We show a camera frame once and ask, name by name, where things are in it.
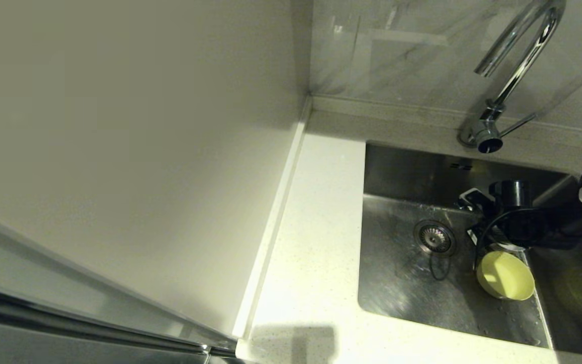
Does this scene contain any yellow-green bowl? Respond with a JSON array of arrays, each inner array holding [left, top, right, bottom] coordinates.
[[476, 251, 536, 301]]

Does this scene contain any chrome faucet lever handle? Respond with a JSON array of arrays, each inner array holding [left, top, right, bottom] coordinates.
[[499, 112, 538, 138]]

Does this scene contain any stainless steel sink basin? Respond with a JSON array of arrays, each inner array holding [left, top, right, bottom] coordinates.
[[358, 142, 582, 358]]

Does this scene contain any round metal drain strainer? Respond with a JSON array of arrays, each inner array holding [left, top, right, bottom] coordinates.
[[413, 219, 458, 258]]

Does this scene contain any chrome gooseneck faucet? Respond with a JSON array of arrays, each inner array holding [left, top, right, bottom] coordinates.
[[459, 0, 567, 154]]

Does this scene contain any white countertop edge strip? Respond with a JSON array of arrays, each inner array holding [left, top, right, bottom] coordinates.
[[233, 99, 312, 339]]

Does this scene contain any white cabinet side panel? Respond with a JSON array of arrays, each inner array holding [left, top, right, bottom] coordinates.
[[0, 0, 313, 338]]

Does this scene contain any black camera cable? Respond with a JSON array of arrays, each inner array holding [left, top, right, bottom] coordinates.
[[473, 163, 582, 272]]

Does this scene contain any dark refrigerator door handle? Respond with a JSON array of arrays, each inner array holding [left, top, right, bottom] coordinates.
[[0, 285, 236, 355]]

